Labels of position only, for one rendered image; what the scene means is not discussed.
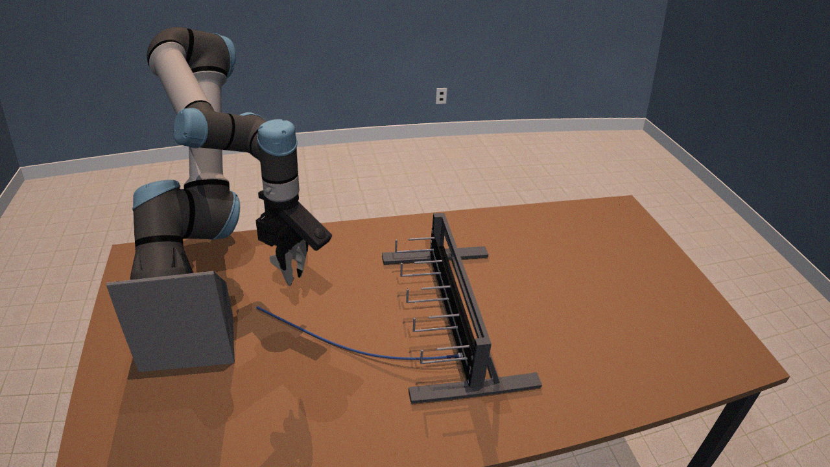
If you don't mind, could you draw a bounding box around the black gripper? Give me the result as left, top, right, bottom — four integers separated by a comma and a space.
255, 191, 309, 286

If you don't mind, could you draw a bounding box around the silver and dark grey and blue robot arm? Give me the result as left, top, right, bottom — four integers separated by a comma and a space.
130, 27, 332, 280

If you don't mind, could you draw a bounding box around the grey free-standing rack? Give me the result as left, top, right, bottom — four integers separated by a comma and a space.
382, 213, 542, 403

